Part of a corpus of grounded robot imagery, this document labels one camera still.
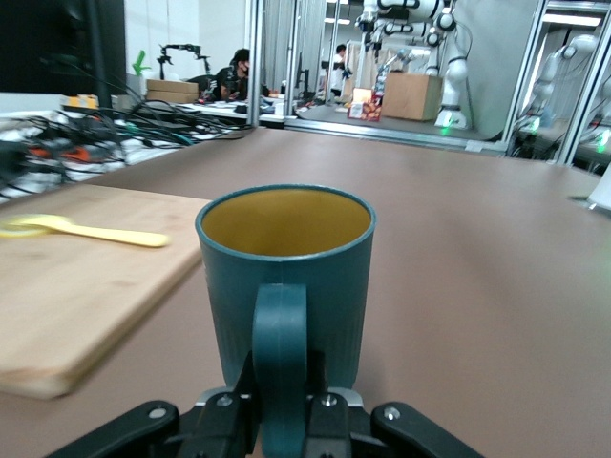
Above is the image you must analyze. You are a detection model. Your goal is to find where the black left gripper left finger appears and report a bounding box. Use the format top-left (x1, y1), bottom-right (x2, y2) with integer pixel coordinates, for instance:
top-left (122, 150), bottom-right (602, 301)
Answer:
top-left (190, 352), bottom-right (262, 458)

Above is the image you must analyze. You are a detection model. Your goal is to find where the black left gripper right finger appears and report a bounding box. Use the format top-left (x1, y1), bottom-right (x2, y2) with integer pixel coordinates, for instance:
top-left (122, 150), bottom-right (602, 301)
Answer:
top-left (303, 350), bottom-right (357, 458)

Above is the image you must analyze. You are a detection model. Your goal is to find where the teal cup yellow inside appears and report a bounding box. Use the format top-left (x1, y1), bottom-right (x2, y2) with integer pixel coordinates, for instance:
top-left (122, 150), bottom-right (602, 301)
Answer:
top-left (194, 183), bottom-right (378, 458)

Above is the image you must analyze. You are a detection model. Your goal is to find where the bamboo cutting board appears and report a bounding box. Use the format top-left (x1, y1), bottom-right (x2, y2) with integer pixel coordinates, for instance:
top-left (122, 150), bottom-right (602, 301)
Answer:
top-left (0, 183), bottom-right (214, 401)

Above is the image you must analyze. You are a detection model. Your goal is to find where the brown table cover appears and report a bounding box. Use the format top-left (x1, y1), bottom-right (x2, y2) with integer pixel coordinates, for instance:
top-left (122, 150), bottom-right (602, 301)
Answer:
top-left (0, 124), bottom-right (611, 458)

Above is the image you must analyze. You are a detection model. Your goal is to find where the yellow plastic fork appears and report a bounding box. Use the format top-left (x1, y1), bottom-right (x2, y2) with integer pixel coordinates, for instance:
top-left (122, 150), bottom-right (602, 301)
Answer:
top-left (0, 214), bottom-right (172, 249)

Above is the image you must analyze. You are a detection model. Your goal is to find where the red snack box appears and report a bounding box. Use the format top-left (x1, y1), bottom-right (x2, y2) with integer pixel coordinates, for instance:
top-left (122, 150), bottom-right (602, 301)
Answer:
top-left (347, 88), bottom-right (385, 123)

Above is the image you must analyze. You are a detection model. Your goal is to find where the flat cardboard box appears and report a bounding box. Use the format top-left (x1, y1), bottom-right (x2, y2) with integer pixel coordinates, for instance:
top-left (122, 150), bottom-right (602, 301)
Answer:
top-left (145, 78), bottom-right (200, 104)

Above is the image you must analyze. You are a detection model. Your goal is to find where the large cardboard box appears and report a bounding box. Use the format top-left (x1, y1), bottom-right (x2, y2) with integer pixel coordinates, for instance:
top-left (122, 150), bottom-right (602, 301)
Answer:
top-left (381, 71), bottom-right (444, 123)

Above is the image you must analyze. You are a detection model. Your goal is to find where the seated person black shirt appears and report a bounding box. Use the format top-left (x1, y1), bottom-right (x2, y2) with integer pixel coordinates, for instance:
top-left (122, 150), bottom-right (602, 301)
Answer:
top-left (209, 47), bottom-right (253, 104)

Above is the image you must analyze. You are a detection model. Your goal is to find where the yellow white small box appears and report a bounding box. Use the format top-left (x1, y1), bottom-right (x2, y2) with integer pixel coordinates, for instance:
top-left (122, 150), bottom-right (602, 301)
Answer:
top-left (59, 94), bottom-right (99, 112)

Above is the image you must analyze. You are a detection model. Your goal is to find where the standing person white shirt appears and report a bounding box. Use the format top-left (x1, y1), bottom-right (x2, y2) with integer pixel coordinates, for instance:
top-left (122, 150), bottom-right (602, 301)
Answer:
top-left (328, 43), bottom-right (352, 99)

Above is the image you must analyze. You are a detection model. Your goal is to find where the white humanoid robot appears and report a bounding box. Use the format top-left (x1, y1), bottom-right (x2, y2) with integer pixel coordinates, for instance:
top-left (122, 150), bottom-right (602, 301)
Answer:
top-left (355, 0), bottom-right (474, 131)

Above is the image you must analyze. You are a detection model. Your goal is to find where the black computer monitor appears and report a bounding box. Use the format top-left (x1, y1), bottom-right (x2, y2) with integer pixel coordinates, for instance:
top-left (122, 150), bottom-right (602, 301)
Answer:
top-left (0, 0), bottom-right (126, 92)

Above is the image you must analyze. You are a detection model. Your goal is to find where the aluminium floor rail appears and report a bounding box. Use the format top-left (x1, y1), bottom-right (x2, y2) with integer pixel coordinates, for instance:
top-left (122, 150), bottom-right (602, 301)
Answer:
top-left (260, 114), bottom-right (507, 156)

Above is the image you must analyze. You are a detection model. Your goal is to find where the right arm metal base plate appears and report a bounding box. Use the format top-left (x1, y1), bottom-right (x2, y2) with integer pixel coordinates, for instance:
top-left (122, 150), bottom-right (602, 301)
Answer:
top-left (566, 193), bottom-right (602, 211)

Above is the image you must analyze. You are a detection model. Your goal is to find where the slanted aluminium frame post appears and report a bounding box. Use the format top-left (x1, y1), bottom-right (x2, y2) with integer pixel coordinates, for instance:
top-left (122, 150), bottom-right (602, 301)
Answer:
top-left (495, 0), bottom-right (558, 158)

